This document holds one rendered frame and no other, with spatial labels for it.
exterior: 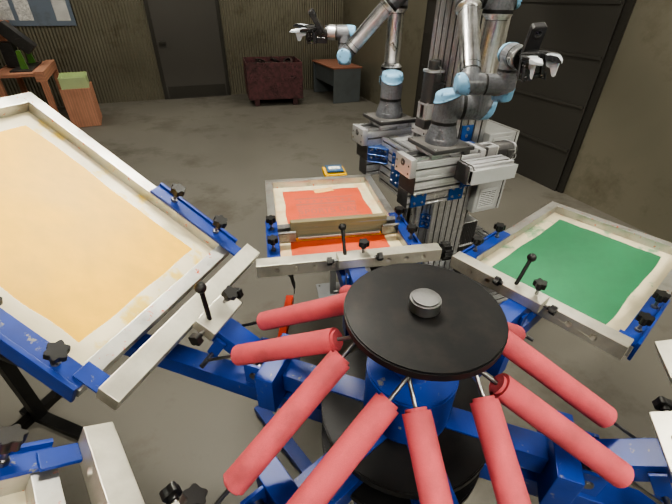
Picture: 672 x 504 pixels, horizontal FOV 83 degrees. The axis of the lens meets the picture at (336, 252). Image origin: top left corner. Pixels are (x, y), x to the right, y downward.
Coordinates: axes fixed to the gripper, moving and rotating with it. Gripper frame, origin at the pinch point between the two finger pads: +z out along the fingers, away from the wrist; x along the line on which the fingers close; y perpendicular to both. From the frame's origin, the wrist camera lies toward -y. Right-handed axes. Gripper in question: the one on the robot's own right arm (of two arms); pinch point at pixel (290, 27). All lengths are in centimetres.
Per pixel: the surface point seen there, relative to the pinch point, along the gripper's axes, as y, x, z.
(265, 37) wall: 150, 655, 159
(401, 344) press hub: 9, -195, -46
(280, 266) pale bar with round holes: 46, -139, -13
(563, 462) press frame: 36, -202, -81
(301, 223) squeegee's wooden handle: 48, -112, -17
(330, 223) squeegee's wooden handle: 49, -109, -28
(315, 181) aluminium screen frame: 63, -55, -17
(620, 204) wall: 168, 95, -304
